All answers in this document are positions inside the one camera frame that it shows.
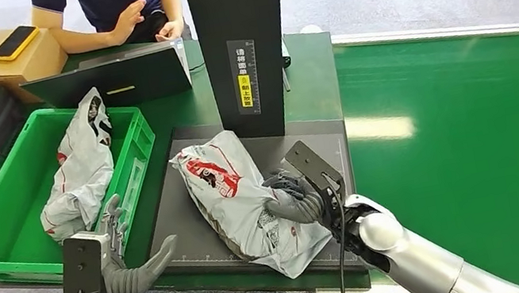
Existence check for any person's right hand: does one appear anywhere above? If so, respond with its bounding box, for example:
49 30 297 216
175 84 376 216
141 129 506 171
102 0 155 48

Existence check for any person's left hand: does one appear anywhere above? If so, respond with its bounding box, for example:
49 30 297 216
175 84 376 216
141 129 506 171
152 17 188 44

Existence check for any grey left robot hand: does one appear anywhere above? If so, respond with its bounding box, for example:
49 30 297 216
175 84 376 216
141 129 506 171
86 183 186 292

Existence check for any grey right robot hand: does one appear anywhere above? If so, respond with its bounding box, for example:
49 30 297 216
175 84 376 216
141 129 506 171
259 164 325 231

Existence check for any grey red printed plastic package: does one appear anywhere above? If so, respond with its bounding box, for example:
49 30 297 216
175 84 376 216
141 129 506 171
19 85 131 245
165 114 340 293

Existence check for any black inbound scanning machine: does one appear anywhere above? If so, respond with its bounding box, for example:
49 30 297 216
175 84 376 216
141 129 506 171
102 0 371 293

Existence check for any yellow sticker on machine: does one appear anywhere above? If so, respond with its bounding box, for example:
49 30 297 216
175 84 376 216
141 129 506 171
236 73 255 111

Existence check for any brown cardboard box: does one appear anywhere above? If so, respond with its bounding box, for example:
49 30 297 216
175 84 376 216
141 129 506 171
0 17 75 110

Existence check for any green conveyor belt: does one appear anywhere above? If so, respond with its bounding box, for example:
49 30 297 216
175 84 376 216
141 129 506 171
330 13 519 293

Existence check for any black laptop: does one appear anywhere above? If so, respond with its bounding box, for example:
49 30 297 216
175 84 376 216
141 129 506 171
17 37 195 125

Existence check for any green plastic crate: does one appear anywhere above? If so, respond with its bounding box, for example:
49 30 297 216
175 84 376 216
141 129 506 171
0 90 179 293

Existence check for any phone in yellow case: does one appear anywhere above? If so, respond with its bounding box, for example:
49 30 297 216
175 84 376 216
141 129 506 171
0 22 45 64

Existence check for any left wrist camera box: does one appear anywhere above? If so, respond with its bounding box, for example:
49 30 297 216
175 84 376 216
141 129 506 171
51 227 121 293

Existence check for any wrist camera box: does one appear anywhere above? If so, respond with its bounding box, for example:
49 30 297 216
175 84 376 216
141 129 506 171
282 134 352 226
51 227 121 293

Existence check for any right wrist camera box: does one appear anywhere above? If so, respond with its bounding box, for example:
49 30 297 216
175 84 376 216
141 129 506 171
282 134 352 226

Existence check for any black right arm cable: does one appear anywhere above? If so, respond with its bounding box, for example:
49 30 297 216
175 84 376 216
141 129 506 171
321 189 362 293

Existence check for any silver conveyor frame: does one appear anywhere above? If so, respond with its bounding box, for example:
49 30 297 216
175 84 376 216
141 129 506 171
271 2 519 293

